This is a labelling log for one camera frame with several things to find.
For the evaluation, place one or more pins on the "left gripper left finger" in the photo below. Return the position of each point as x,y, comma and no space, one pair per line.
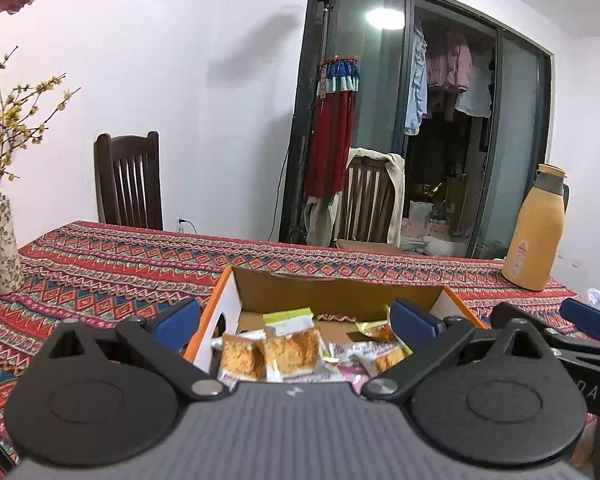
154,344

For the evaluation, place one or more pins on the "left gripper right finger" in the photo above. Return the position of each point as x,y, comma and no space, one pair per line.
436,338

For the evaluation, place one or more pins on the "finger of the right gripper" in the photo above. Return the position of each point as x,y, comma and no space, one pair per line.
573,331

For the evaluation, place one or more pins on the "pink snack packet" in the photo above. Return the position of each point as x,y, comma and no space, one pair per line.
355,374

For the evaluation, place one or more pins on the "cake slice packet right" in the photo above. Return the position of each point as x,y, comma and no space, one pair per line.
372,356

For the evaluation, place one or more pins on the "cake slice packet left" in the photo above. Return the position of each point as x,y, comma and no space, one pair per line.
240,358

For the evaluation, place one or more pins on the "yellow thermos jug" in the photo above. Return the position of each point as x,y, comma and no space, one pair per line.
539,226

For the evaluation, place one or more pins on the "orange cardboard box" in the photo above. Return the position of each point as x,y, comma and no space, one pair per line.
241,297

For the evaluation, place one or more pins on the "patterned red tablecloth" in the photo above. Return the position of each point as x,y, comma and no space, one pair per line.
100,274

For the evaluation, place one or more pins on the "cake slice packet green top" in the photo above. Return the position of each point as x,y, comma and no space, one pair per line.
293,345

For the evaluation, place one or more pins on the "wooden chair with cloth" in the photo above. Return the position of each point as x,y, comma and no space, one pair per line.
370,206

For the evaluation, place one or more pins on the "dark wooden chair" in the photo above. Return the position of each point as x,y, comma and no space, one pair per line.
127,177

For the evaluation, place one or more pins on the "light blue hanging shirt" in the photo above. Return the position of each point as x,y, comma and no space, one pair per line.
417,94

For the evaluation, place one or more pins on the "yellow flower branches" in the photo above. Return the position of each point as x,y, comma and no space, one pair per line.
26,111

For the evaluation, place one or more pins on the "pink hanging clothes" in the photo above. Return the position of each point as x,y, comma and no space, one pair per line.
449,62

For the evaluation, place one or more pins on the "red hanging garment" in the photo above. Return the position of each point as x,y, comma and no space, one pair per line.
334,110

